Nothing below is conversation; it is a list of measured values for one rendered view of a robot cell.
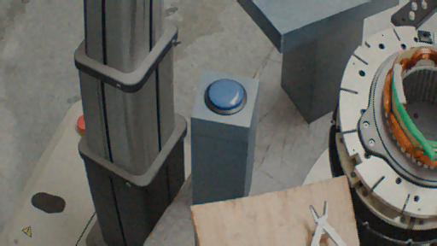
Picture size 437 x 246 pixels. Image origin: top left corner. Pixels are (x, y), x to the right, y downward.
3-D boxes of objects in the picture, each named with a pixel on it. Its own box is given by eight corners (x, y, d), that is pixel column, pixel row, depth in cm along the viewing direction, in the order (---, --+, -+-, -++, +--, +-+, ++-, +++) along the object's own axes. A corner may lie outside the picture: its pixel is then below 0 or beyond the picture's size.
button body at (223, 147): (251, 184, 158) (259, 79, 136) (241, 224, 154) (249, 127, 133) (202, 175, 158) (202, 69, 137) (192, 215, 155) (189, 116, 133)
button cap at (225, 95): (245, 85, 136) (246, 81, 135) (239, 114, 133) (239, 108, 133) (212, 79, 136) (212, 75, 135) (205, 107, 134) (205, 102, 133)
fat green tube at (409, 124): (435, 163, 117) (438, 155, 115) (414, 171, 116) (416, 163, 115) (404, 72, 125) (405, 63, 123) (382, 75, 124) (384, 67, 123)
